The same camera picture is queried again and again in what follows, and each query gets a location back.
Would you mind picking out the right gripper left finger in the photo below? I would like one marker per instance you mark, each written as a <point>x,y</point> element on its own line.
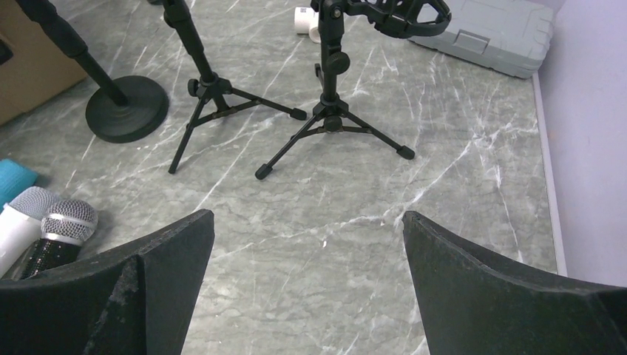
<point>136,298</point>

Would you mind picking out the cyan blue microphone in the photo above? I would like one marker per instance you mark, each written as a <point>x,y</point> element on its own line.
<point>15,178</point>

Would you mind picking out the black round-base mic stand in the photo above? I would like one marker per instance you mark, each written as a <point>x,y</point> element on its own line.
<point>122,110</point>

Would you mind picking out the grey plastic case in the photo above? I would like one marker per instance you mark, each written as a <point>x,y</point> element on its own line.
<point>511,37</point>

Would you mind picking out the white pipe elbow fitting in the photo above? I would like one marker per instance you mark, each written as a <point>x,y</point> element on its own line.
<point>306,22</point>

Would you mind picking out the white microphone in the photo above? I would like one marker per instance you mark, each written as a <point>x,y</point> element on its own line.
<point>21,223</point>

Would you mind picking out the black glitter microphone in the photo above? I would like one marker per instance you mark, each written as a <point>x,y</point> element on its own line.
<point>66,226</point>

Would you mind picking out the tan plastic tool case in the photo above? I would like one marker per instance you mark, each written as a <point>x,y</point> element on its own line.
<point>33,69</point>

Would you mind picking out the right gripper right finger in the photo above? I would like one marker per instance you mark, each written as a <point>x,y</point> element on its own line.
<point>475,301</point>

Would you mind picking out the black tripod stand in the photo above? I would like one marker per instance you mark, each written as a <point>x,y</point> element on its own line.
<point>395,19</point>
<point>217,98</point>

